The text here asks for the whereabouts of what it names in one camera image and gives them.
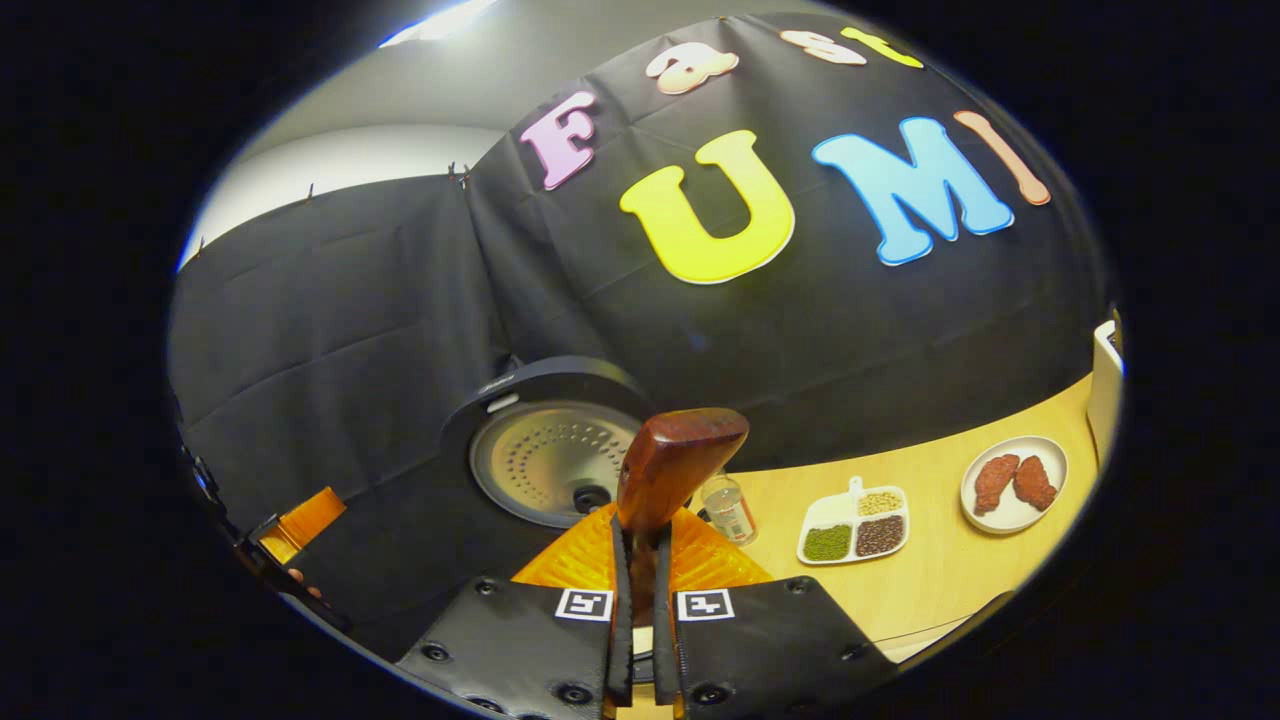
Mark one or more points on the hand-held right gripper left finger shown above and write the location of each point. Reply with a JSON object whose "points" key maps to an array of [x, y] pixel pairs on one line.
{"points": [[620, 650]]}

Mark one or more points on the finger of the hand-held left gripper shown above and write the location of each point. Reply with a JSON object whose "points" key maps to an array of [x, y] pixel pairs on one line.
{"points": [[302, 525]]}

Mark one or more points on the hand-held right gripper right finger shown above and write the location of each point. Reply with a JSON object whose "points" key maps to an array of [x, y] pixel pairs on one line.
{"points": [[665, 650]]}

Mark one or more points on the red-brown wooden spoon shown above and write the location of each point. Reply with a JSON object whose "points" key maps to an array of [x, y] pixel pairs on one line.
{"points": [[680, 455]]}

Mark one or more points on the grey rice cooker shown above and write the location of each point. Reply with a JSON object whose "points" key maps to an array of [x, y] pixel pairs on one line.
{"points": [[540, 460]]}

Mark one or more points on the white chopstick holder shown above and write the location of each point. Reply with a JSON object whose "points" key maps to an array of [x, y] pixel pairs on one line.
{"points": [[1103, 400]]}

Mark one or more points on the small clear glass bottle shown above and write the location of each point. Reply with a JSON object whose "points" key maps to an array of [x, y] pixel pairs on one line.
{"points": [[730, 515]]}

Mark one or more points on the divided white bean dish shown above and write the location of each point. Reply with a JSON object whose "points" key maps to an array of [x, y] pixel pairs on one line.
{"points": [[850, 525]]}

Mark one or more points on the black backdrop cloth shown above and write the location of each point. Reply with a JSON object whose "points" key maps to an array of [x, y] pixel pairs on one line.
{"points": [[350, 300]]}

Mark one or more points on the translucent square tray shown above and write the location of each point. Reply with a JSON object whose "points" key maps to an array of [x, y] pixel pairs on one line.
{"points": [[930, 630]]}

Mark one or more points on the round white plate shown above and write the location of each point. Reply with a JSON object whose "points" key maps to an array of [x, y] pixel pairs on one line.
{"points": [[1010, 520]]}

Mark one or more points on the brown meat piece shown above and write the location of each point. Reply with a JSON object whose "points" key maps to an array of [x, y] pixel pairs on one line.
{"points": [[1035, 483], [995, 482]]}

